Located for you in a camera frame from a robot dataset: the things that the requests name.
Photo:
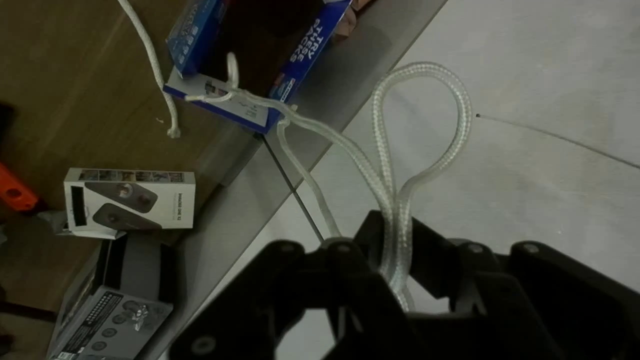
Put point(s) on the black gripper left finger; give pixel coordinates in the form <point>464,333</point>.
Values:
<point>301,313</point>

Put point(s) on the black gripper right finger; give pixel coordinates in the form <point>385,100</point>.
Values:
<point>533,313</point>

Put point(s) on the small white printed box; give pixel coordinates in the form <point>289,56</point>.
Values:
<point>181,201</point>

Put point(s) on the blue printed cardboard box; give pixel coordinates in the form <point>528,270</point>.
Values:
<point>192,32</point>

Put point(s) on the small silver pictured case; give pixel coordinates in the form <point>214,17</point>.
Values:
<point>133,267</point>

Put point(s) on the orange utility knife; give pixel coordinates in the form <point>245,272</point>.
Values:
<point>12,191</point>

